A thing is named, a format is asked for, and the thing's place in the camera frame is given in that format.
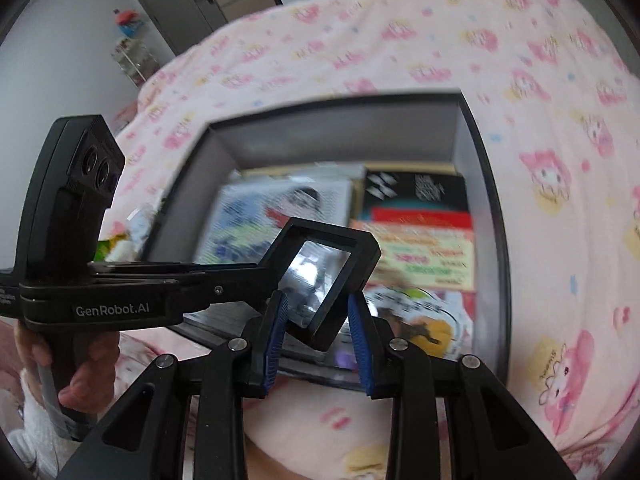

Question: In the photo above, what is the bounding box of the black square frame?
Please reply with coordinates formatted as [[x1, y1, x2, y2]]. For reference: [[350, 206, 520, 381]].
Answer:
[[259, 217, 382, 354]]

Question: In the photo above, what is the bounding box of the black storage box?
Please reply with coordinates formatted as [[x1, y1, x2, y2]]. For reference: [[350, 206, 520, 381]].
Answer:
[[144, 87, 512, 397]]

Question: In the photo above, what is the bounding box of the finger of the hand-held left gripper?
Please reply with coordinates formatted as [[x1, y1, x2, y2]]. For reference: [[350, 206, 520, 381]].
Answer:
[[89, 260, 264, 278], [166, 265, 275, 319]]

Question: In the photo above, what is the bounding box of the white shelf rack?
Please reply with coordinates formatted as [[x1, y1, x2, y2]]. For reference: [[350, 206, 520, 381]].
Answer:
[[109, 36, 154, 87]]

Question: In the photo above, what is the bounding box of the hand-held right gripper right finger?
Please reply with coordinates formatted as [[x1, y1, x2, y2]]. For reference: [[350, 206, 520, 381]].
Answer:
[[347, 292, 576, 480]]

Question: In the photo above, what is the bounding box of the pink printed blanket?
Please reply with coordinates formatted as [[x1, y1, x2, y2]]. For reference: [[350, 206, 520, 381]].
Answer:
[[97, 0, 640, 480]]

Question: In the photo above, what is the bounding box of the person's left hand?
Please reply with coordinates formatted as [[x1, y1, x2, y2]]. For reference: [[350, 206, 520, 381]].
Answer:
[[13, 321, 119, 412]]

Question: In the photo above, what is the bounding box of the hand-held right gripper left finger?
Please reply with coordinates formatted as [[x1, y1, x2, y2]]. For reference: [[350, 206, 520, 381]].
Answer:
[[59, 290, 291, 480]]

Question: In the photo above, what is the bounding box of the grey door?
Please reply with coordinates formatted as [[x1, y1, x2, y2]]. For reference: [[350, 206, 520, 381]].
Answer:
[[121, 0, 227, 57]]

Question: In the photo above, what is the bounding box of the red and blue toy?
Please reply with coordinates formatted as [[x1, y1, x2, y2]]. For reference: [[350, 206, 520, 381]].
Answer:
[[113, 7, 147, 39]]

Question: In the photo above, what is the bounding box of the person's left forearm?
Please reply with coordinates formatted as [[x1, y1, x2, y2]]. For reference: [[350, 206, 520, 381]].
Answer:
[[0, 369, 69, 480]]

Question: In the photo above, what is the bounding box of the clear-wrapped box with blue print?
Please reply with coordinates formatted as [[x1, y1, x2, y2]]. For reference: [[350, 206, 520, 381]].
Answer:
[[194, 179, 354, 282]]

